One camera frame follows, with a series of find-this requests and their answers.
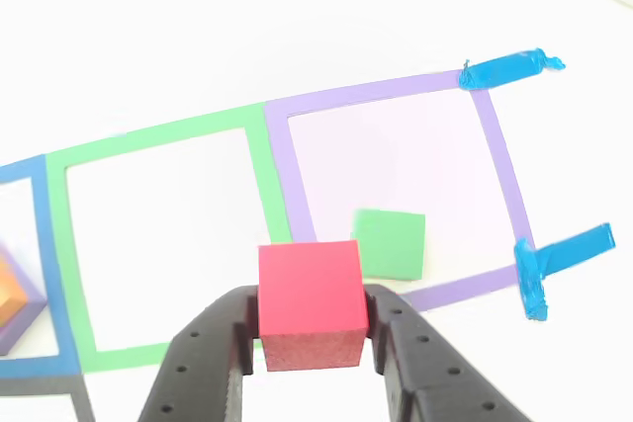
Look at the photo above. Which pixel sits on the green square frame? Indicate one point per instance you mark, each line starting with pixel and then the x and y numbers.
pixel 64 269

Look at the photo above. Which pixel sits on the orange cube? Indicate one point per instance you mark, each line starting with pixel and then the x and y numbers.
pixel 10 298

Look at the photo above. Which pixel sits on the purple square frame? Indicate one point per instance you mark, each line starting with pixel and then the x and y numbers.
pixel 287 170

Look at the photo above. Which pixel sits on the black square frame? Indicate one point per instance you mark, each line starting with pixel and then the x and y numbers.
pixel 79 392

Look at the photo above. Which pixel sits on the small red cube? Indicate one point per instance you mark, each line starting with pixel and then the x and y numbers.
pixel 311 288

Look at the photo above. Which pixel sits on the green cube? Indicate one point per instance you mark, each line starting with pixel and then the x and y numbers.
pixel 393 244

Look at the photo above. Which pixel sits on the large purple cube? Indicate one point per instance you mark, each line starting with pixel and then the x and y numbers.
pixel 22 320

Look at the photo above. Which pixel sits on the blue square frame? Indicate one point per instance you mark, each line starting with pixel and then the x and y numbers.
pixel 47 244

